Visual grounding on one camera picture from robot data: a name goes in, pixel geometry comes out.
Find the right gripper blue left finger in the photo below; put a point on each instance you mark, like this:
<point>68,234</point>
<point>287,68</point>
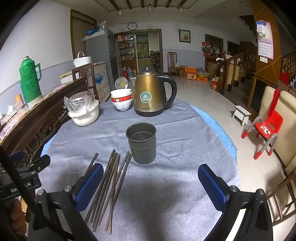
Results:
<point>86,186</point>

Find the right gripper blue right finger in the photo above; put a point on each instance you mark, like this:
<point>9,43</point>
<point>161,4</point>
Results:
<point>216,188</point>

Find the person left hand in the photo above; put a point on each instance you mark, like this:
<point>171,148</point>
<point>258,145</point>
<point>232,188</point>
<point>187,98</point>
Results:
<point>18,218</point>

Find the blue table cover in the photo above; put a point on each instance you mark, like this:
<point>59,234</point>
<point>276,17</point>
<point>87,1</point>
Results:
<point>186,135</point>

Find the carved dark wooden sideboard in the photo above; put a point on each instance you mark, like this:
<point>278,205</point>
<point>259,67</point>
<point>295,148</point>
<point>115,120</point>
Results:
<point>30,129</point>

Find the dark grey utensil holder cup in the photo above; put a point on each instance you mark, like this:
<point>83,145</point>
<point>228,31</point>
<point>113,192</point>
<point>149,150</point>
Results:
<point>142,142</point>

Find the white pot with plastic bag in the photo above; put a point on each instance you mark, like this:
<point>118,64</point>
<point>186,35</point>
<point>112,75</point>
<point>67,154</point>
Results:
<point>82,108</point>

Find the red white bowl stack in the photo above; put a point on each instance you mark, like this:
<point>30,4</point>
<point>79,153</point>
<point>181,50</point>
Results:
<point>122,98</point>

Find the beige sofa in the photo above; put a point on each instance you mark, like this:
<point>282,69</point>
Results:
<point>285,146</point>

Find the small white stool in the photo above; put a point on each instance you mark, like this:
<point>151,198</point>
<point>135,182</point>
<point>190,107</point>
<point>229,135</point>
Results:
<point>242,114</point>

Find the red plastic child chair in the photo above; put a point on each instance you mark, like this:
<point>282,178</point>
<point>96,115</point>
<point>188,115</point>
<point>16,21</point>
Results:
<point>268,128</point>

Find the white chest freezer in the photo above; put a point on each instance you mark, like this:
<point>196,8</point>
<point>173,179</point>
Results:
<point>101,80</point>

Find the small yellow desk fan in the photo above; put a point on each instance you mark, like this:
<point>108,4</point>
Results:
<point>121,83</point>

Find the dark wooden chair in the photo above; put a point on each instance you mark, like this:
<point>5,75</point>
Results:
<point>86,72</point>

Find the green thermos flask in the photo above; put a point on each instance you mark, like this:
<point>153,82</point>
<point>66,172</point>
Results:
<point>30,74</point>

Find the gold electric kettle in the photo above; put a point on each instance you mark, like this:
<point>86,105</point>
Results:
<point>149,93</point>

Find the white lidded bucket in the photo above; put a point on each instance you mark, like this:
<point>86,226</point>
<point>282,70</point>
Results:
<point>81,60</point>

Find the orange cardboard box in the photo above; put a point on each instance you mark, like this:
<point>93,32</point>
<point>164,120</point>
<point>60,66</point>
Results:
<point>190,73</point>

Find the wooden stair railing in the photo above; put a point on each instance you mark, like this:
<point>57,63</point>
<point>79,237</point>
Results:
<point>234,69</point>

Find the grey refrigerator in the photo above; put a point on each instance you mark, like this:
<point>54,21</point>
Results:
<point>102,46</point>

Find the wooden chair by wall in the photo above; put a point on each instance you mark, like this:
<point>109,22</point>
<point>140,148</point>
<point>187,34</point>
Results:
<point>173,66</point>

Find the wall calendar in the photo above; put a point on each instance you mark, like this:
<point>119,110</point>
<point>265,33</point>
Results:
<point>265,39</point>

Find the round wall clock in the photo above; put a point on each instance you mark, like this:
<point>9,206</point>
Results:
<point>132,26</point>

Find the framed wall picture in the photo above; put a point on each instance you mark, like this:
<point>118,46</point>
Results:
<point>184,36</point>

